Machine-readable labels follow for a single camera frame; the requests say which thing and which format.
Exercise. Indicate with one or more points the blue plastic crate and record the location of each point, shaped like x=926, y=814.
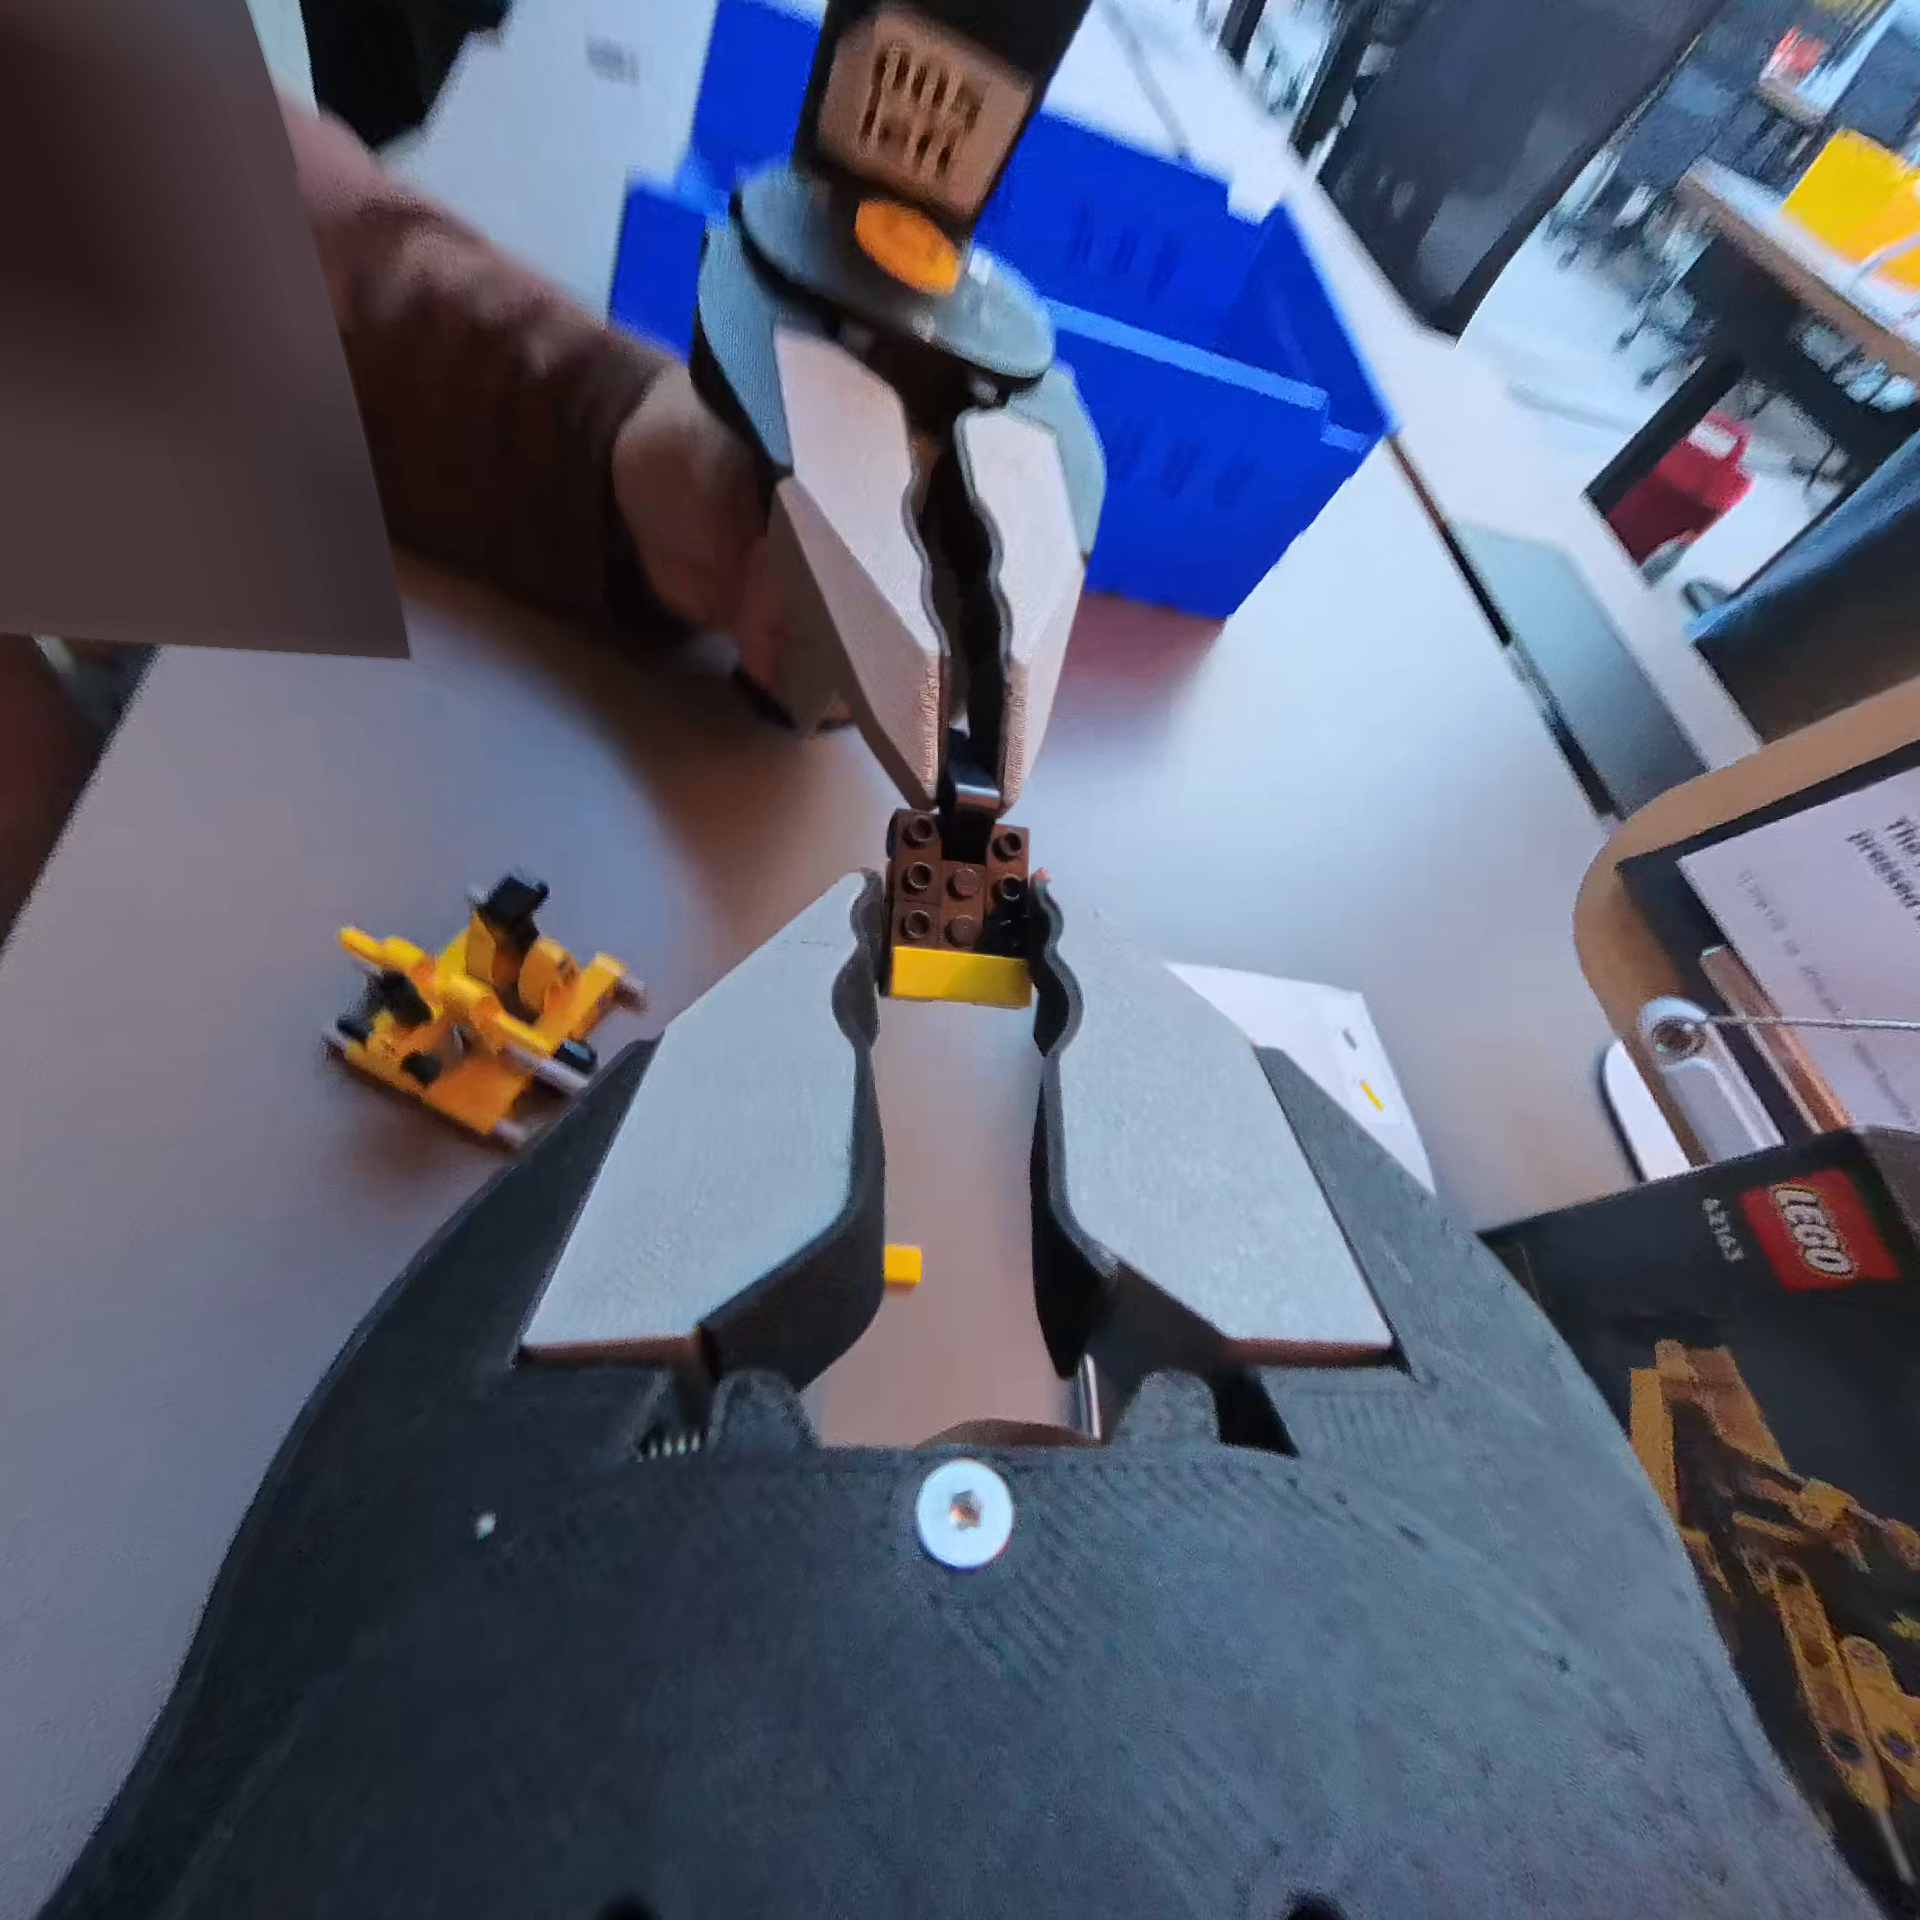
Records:
x=1201, y=452
x=1137, y=196

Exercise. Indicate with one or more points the person's left forearm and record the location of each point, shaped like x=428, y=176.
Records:
x=477, y=361

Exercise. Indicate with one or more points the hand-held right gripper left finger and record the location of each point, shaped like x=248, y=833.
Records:
x=718, y=1153

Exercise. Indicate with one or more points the person's left hand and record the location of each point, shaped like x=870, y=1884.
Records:
x=687, y=510

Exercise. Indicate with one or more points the white plastic object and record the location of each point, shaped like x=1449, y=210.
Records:
x=1697, y=1083

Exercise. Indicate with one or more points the small black lego piece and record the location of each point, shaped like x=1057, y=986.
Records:
x=965, y=795

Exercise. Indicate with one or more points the yellow and black brick assembly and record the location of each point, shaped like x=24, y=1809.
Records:
x=951, y=915

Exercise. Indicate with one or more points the black lego box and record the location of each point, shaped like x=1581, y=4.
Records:
x=1769, y=1425

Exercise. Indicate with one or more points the wooden tray with paper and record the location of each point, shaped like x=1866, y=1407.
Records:
x=1799, y=915

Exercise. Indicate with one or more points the yellow technic lego assembly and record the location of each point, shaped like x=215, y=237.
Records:
x=477, y=1004

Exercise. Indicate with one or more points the black office chair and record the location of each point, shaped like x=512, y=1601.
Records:
x=1502, y=136

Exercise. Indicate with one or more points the wooden table with black legs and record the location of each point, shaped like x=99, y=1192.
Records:
x=1783, y=285

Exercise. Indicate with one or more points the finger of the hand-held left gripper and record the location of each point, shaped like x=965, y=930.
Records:
x=847, y=541
x=1038, y=569

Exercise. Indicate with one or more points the yellow box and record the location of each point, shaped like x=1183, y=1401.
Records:
x=1851, y=202

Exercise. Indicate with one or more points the red object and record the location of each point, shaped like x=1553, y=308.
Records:
x=1679, y=487

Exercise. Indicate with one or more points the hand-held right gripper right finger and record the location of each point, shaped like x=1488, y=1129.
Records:
x=1201, y=1168

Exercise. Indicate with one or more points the lego instruction booklet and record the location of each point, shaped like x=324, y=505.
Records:
x=1319, y=1051

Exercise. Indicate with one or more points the dark blue chair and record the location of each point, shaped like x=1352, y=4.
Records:
x=1828, y=599

